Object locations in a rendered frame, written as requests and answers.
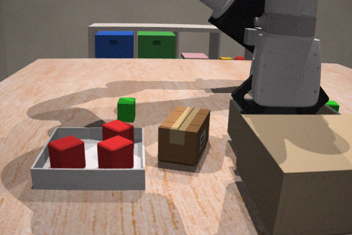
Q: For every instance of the brown cardboard box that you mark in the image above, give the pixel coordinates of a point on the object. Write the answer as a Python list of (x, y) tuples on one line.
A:
[(183, 135)]

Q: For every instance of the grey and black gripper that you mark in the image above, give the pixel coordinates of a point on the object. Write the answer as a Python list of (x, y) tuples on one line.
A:
[(289, 77)]

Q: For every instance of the red block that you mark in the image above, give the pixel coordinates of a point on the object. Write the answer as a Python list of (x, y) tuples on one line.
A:
[(116, 152), (117, 127), (68, 152)]

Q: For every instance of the green block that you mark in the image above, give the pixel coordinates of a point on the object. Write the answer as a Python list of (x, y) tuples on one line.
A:
[(333, 105), (126, 109)]

